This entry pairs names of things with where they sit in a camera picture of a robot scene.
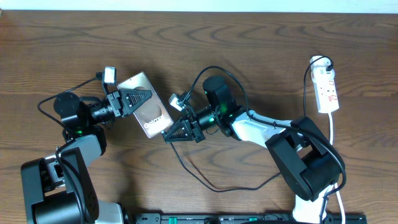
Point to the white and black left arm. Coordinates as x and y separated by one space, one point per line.
58 188

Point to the silver Galaxy smartphone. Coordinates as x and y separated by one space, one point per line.
152 115

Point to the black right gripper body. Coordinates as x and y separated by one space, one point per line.
206 119

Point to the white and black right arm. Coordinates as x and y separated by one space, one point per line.
307 161

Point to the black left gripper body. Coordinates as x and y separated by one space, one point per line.
111 111

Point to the white power strip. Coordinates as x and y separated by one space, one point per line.
322 75

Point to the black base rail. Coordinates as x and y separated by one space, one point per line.
156 218

